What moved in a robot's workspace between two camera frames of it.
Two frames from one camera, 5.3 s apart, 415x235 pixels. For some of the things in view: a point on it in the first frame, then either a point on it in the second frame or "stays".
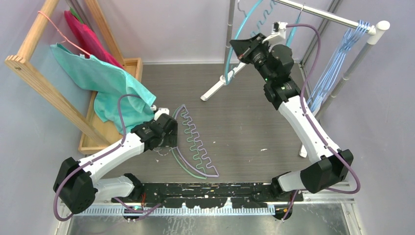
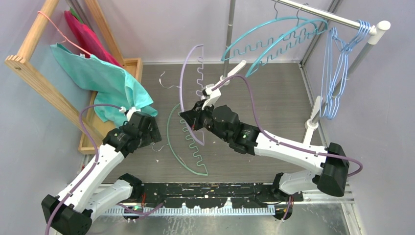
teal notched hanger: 290,33 to 244,49
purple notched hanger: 188,148 to 199,81
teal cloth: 109,82 stays
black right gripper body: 257,53 to 204,118
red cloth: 92,43 stays
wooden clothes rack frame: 97,134 stays
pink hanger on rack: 65,39 stays
